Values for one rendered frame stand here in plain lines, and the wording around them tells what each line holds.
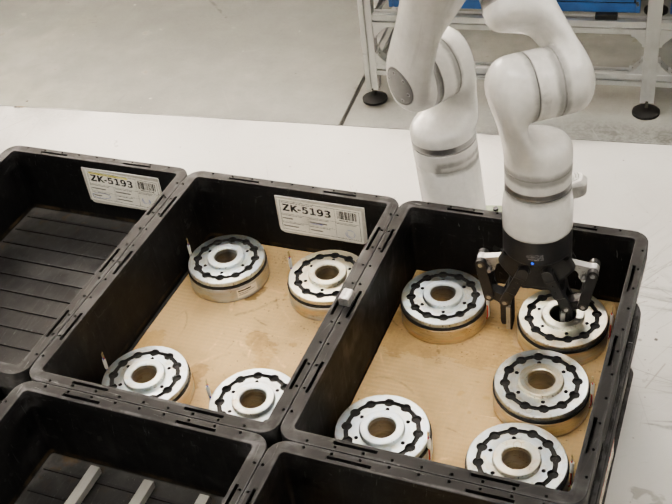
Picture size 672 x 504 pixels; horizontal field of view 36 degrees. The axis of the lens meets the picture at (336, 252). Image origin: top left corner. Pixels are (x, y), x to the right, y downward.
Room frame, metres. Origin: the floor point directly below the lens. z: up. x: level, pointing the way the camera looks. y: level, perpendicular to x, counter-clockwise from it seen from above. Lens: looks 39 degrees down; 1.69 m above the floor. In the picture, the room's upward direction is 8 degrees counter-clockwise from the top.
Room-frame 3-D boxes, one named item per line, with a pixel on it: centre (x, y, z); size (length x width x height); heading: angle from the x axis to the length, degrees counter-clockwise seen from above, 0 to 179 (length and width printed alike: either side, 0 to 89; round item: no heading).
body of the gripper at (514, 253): (0.86, -0.22, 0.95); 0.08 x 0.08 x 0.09
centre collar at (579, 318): (0.85, -0.25, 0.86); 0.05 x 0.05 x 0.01
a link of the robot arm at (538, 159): (0.86, -0.21, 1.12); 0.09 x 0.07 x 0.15; 99
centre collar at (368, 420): (0.72, -0.02, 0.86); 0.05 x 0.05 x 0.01
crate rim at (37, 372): (0.92, 0.13, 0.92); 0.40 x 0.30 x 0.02; 154
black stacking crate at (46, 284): (1.05, 0.40, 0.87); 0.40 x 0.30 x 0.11; 154
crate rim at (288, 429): (0.79, -0.14, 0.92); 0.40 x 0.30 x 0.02; 154
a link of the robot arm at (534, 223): (0.88, -0.23, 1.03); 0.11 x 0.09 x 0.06; 158
